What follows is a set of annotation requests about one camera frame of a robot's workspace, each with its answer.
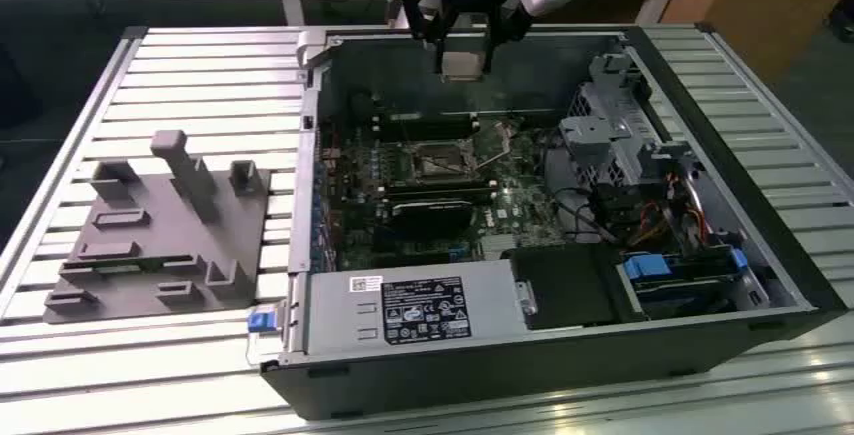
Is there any blue disk carrier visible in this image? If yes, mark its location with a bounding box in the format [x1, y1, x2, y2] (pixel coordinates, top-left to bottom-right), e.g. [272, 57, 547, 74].
[616, 250, 742, 316]

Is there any black drive bay cover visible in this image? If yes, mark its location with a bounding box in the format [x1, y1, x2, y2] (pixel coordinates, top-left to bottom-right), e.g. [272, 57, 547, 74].
[510, 244, 628, 331]

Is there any black cable loop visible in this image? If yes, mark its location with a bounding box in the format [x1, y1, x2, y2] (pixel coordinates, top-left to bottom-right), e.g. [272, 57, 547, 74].
[551, 185, 630, 247]

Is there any green motherboard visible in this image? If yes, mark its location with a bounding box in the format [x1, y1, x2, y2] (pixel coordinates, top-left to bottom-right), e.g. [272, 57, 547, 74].
[312, 114, 575, 274]

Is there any black PC case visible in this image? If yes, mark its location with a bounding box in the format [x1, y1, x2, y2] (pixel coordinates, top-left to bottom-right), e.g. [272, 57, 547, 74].
[257, 23, 849, 419]

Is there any green RAM stick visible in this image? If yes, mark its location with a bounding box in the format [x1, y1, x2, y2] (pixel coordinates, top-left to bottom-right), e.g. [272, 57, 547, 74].
[89, 260, 168, 274]

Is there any grey power supply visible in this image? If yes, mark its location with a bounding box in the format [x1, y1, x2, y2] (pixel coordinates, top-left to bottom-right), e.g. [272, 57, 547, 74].
[283, 263, 535, 356]

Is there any black RAM slot bank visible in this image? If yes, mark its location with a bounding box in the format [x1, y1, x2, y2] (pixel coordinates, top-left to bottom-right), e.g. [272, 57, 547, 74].
[372, 107, 483, 142]
[383, 178, 499, 206]

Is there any silver CPU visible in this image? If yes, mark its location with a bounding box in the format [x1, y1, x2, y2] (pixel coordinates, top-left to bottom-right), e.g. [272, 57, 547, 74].
[442, 51, 486, 84]

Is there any wooden cabinet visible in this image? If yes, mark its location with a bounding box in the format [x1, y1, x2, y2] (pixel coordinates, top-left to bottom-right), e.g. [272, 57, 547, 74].
[666, 0, 854, 87]

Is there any grey parts rack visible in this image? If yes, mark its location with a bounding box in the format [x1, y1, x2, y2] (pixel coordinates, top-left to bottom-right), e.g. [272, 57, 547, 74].
[40, 129, 275, 326]

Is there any orange and yellow wire bundle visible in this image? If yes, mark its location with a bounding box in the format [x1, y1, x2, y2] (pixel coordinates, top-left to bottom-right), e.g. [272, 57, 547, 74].
[626, 203, 710, 247]

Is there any metal socket cover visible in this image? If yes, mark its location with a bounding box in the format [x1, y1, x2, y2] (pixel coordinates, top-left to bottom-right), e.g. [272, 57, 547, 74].
[474, 118, 520, 159]

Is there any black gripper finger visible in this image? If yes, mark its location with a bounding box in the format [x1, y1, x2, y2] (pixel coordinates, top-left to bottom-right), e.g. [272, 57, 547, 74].
[482, 0, 532, 74]
[398, 0, 462, 74]

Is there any grey metal drive cage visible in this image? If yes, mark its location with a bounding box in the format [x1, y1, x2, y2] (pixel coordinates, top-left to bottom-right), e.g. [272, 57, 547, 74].
[556, 52, 668, 186]

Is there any black graphics card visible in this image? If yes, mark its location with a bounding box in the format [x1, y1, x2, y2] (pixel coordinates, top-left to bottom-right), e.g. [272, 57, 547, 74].
[386, 197, 472, 234]

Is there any small silver heatsink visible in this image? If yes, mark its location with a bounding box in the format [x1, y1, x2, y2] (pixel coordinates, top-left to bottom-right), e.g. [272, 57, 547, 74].
[480, 234, 519, 257]

